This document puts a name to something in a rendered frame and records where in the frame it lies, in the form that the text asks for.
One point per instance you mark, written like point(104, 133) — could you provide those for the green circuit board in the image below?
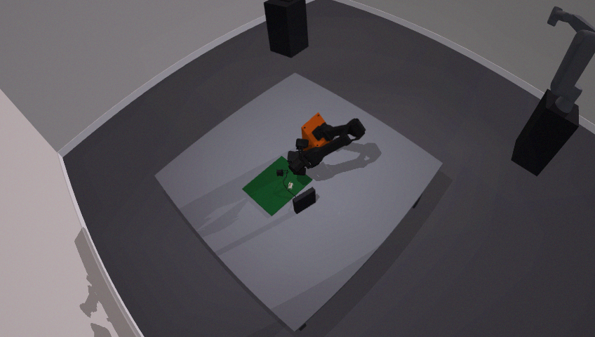
point(268, 189)

